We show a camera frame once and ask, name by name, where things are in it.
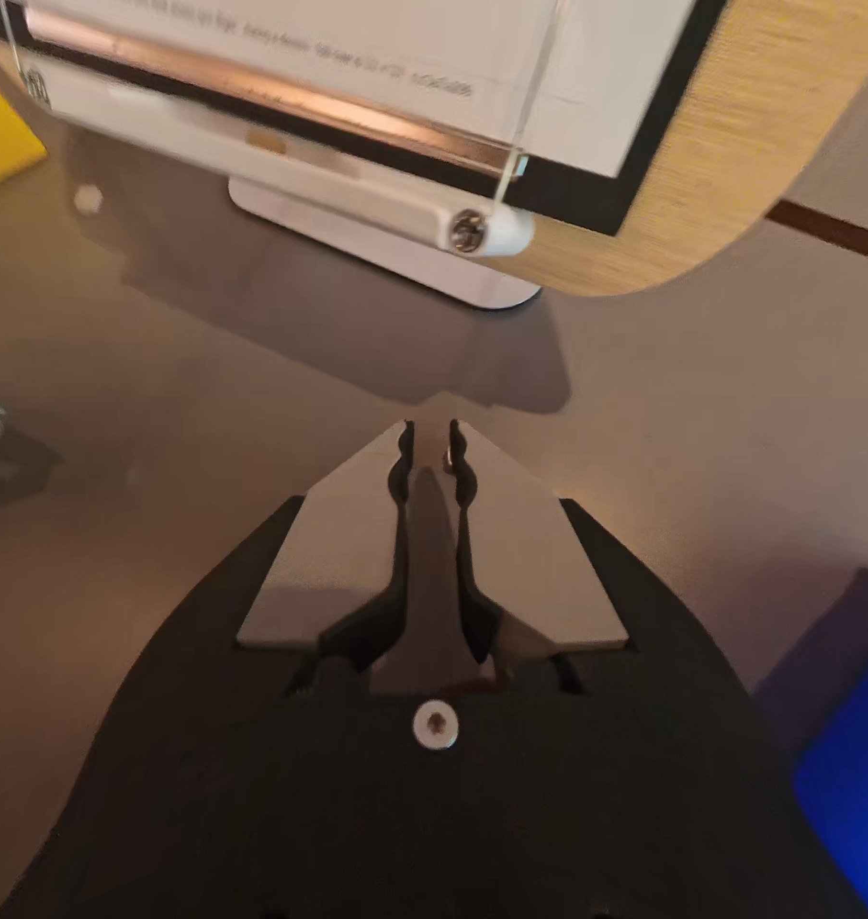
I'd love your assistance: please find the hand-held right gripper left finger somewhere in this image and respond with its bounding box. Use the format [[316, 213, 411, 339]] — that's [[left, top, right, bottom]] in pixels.
[[235, 418, 416, 673]]

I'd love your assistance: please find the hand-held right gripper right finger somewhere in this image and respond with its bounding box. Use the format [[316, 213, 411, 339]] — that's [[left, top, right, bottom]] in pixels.
[[448, 418, 631, 665]]

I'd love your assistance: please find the blue plastic bin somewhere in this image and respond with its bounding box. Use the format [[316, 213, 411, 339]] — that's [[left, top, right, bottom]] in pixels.
[[753, 567, 868, 919]]

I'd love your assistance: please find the wooden document stand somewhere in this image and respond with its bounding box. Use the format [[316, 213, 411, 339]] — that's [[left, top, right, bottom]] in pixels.
[[0, 0, 868, 311]]

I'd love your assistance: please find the printed instruction sheet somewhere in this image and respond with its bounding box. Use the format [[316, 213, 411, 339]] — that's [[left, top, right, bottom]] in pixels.
[[24, 0, 700, 180]]

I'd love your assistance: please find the wire page holder arm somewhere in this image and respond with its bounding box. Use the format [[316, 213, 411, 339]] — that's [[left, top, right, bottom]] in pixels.
[[448, 0, 573, 256], [0, 0, 53, 109]]

